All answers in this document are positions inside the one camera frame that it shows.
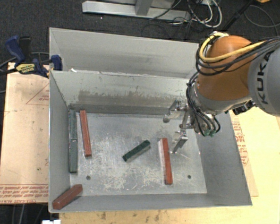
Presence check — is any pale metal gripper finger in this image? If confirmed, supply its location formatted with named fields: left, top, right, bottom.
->
left=177, top=135, right=189, bottom=151
left=170, top=131, right=182, bottom=155

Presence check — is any red-brown flat block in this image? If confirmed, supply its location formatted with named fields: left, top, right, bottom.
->
left=51, top=182, right=84, bottom=212
left=155, top=137, right=176, bottom=186
left=77, top=109, right=95, bottom=158

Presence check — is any short dark green flat block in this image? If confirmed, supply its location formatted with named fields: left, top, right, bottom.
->
left=122, top=138, right=152, bottom=164

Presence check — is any grey metal bin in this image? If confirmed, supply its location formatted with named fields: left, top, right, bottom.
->
left=38, top=27, right=263, bottom=224

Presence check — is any long dark green flat block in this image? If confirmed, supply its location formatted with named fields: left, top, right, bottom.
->
left=64, top=109, right=82, bottom=174

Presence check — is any brown cardboard board red print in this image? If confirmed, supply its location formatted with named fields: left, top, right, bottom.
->
left=0, top=62, right=267, bottom=221

